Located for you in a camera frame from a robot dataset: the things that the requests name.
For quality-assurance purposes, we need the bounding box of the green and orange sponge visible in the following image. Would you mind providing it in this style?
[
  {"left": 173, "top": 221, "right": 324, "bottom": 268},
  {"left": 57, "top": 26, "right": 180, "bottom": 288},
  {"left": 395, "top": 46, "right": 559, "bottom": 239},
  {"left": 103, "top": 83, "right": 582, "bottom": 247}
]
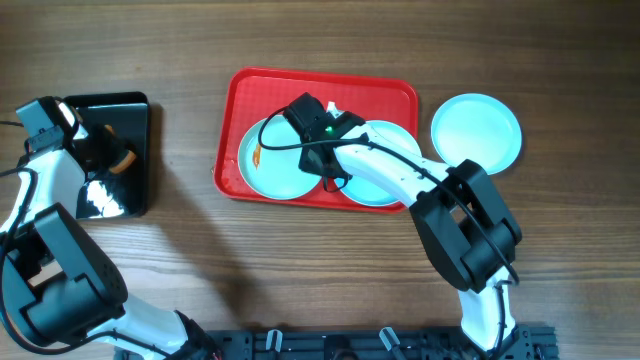
[{"left": 104, "top": 125, "right": 137, "bottom": 174}]

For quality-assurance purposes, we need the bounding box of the light blue plate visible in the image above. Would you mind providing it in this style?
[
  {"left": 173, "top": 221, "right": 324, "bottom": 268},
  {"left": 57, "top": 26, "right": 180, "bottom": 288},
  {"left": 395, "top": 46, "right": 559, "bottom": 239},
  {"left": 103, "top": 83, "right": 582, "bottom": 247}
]
[
  {"left": 430, "top": 93, "right": 523, "bottom": 175},
  {"left": 334, "top": 120, "right": 422, "bottom": 207},
  {"left": 238, "top": 120, "right": 321, "bottom": 200}
]

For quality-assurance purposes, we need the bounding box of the light blue plate top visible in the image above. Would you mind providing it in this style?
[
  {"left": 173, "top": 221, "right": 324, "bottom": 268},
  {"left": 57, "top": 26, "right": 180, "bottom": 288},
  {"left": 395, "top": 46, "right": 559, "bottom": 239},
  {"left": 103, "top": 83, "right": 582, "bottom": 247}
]
[{"left": 430, "top": 93, "right": 523, "bottom": 175}]

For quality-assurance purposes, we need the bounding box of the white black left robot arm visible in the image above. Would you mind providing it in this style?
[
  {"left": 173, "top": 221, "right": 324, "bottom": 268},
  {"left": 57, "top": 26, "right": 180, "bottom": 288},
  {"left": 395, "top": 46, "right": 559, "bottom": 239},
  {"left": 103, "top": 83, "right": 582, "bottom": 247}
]
[{"left": 1, "top": 125, "right": 220, "bottom": 359}]

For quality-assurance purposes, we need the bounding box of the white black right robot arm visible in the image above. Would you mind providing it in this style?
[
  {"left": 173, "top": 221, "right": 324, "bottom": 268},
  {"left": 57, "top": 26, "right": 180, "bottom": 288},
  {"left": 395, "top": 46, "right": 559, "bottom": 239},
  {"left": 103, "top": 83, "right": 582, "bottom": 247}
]
[{"left": 289, "top": 112, "right": 522, "bottom": 357}]

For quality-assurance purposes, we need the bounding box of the red plastic tray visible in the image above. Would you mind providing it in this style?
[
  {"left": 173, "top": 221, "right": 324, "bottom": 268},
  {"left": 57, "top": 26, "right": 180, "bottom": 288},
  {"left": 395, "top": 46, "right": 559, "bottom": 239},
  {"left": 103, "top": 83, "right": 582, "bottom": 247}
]
[{"left": 213, "top": 67, "right": 419, "bottom": 213}]

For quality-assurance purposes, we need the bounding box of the black plastic water basin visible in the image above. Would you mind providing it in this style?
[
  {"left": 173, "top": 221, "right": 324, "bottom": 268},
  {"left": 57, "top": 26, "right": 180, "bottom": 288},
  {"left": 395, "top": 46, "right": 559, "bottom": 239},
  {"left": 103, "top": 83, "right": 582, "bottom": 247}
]
[{"left": 63, "top": 91, "right": 151, "bottom": 219}]

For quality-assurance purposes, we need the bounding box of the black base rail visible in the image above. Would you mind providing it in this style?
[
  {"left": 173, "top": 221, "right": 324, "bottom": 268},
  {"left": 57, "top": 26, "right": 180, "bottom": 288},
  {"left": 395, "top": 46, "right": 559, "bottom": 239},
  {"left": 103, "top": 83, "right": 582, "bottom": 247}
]
[{"left": 113, "top": 324, "right": 557, "bottom": 360}]

